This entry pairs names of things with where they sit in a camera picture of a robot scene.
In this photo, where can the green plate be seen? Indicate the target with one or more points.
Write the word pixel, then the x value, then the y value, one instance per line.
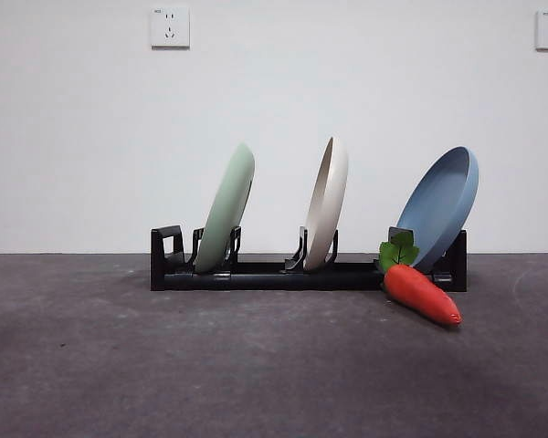
pixel 224 205

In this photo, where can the orange toy carrot green leaves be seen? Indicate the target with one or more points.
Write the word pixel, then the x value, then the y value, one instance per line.
pixel 420 292

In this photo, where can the blue plate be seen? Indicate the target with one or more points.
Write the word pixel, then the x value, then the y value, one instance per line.
pixel 438 205

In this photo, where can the black plate rack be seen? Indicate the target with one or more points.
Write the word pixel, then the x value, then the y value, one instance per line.
pixel 265 280

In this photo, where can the beige plate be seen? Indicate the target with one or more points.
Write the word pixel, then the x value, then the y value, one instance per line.
pixel 329 205

